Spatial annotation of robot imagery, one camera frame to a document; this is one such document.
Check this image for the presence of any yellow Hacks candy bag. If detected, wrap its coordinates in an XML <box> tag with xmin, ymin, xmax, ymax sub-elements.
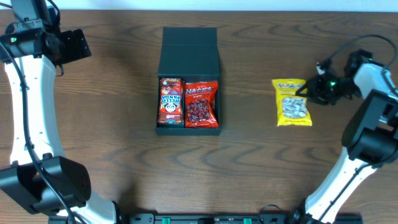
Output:
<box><xmin>272</xmin><ymin>78</ymin><xmax>312</xmax><ymax>126</ymax></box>

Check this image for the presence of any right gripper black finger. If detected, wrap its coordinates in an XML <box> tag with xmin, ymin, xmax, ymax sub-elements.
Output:
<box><xmin>303</xmin><ymin>93</ymin><xmax>323</xmax><ymax>105</ymax></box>
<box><xmin>295</xmin><ymin>79</ymin><xmax>317</xmax><ymax>97</ymax></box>

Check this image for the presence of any red Hello Panda box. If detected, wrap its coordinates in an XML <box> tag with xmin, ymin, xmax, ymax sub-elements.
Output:
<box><xmin>158</xmin><ymin>78</ymin><xmax>184</xmax><ymax>125</ymax></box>

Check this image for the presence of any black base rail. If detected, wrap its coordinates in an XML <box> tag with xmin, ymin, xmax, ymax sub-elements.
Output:
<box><xmin>47</xmin><ymin>212</ymin><xmax>364</xmax><ymax>224</ymax></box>

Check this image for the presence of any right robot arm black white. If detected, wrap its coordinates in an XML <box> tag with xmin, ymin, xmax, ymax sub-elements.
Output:
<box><xmin>285</xmin><ymin>50</ymin><xmax>397</xmax><ymax>223</ymax></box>

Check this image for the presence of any teal cookies box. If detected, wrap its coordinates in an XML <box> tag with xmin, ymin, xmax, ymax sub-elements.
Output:
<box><xmin>158</xmin><ymin>123</ymin><xmax>185</xmax><ymax>128</ymax></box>

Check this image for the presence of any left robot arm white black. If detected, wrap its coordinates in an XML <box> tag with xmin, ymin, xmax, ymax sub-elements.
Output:
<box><xmin>1</xmin><ymin>27</ymin><xmax>122</xmax><ymax>223</ymax></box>

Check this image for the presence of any red Hacks candy bag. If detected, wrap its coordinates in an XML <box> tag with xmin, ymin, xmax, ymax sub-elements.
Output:
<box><xmin>185</xmin><ymin>81</ymin><xmax>219</xmax><ymax>128</ymax></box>

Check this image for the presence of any black gift box with lid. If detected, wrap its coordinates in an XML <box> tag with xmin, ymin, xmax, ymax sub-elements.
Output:
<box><xmin>155</xmin><ymin>27</ymin><xmax>221</xmax><ymax>136</ymax></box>

